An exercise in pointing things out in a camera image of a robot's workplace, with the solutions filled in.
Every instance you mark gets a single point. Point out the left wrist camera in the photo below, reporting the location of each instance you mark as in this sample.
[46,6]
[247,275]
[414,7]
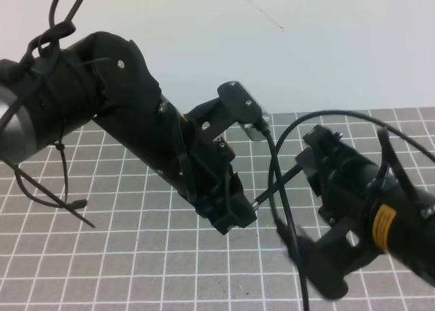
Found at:
[245,110]

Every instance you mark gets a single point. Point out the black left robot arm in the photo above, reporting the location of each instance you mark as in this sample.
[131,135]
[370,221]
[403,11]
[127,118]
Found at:
[104,78]

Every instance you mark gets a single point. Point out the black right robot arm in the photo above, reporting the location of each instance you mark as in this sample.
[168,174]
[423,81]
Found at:
[371,209]

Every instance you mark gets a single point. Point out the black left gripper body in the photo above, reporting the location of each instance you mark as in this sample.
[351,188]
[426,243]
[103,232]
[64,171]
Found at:
[212,187]

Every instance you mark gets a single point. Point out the grey grid tablecloth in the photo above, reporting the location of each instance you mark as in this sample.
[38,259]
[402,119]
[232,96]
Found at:
[151,251]

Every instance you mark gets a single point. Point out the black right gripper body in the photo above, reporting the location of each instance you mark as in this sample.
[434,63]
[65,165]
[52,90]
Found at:
[340,177]

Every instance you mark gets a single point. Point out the black pen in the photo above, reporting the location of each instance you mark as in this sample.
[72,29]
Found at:
[274,186]

